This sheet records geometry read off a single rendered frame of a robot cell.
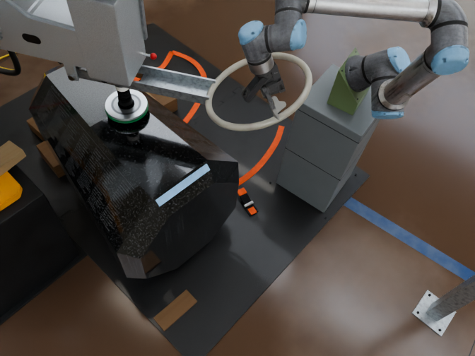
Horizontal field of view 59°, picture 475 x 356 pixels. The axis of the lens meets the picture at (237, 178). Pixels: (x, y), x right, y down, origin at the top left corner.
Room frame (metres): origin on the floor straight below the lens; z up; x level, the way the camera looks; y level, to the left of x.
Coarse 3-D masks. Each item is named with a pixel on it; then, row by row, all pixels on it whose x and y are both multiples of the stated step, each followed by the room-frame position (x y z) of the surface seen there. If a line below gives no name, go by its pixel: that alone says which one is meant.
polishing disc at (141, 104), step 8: (112, 96) 1.50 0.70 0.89; (136, 96) 1.52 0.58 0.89; (144, 96) 1.53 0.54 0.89; (112, 104) 1.45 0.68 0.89; (136, 104) 1.47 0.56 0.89; (144, 104) 1.48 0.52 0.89; (112, 112) 1.39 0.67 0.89; (120, 112) 1.40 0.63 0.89; (128, 112) 1.40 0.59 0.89; (136, 112) 1.41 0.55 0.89; (120, 120) 1.36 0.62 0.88; (128, 120) 1.36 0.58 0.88
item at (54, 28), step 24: (0, 0) 1.42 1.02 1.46; (24, 0) 1.46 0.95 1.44; (48, 0) 1.52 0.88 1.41; (0, 24) 1.42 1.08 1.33; (24, 24) 1.41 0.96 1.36; (48, 24) 1.39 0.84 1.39; (72, 24) 1.40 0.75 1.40; (0, 48) 1.43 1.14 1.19; (24, 48) 1.41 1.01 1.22; (48, 48) 1.40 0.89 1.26; (72, 48) 1.38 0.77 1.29; (72, 72) 1.40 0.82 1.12
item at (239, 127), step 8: (272, 56) 1.58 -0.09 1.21; (280, 56) 1.57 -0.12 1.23; (288, 56) 1.55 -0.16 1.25; (240, 64) 1.57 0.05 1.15; (304, 64) 1.47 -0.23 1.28; (224, 72) 1.52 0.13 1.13; (232, 72) 1.54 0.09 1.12; (304, 72) 1.43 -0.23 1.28; (216, 80) 1.47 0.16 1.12; (304, 88) 1.31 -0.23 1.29; (304, 96) 1.27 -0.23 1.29; (208, 104) 1.31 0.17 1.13; (296, 104) 1.23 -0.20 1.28; (208, 112) 1.26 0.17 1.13; (288, 112) 1.19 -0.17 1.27; (216, 120) 1.20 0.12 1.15; (264, 120) 1.16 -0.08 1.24; (272, 120) 1.15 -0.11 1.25; (280, 120) 1.16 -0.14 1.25; (232, 128) 1.15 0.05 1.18; (240, 128) 1.14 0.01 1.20; (248, 128) 1.13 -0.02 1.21; (256, 128) 1.13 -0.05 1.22
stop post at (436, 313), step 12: (456, 288) 0.92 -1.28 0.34; (468, 288) 0.87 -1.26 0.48; (420, 300) 0.95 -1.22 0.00; (432, 300) 0.96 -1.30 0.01; (444, 300) 0.88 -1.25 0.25; (456, 300) 0.86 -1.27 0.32; (468, 300) 0.84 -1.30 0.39; (420, 312) 0.87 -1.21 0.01; (432, 312) 0.87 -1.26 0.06; (444, 312) 0.85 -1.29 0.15; (432, 324) 0.81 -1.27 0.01; (444, 324) 0.82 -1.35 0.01
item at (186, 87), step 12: (84, 72) 1.42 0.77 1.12; (144, 72) 1.50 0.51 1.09; (156, 72) 1.49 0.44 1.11; (168, 72) 1.48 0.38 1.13; (132, 84) 1.39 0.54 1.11; (144, 84) 1.38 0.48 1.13; (156, 84) 1.43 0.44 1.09; (168, 84) 1.44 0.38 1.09; (180, 84) 1.45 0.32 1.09; (192, 84) 1.46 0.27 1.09; (204, 84) 1.46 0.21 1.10; (168, 96) 1.37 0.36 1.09; (180, 96) 1.36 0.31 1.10; (192, 96) 1.35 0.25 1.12; (204, 96) 1.35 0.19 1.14
